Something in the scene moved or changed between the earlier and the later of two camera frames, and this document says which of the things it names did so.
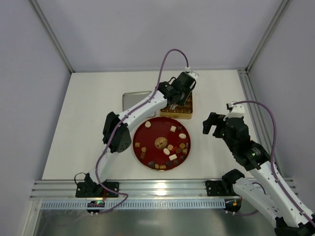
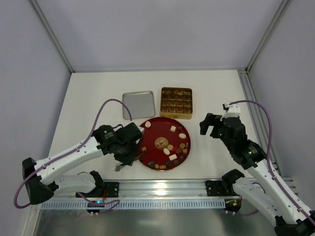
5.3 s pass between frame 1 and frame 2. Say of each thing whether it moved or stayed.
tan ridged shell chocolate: stayed
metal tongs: moved
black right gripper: stayed
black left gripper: moved
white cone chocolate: stayed
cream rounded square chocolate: stayed
